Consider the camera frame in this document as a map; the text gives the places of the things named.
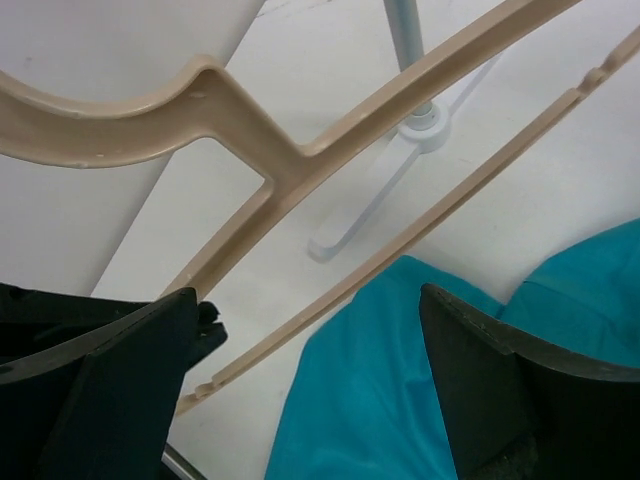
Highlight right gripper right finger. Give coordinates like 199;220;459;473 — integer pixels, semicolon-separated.
419;284;639;479

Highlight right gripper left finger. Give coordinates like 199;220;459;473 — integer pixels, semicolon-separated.
1;284;227;479

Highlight teal t shirt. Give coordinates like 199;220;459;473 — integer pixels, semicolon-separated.
266;221;639;479

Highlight beige plastic hanger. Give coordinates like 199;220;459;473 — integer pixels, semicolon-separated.
1;1;639;414

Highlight metal clothes rack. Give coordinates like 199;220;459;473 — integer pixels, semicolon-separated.
306;0;506;263

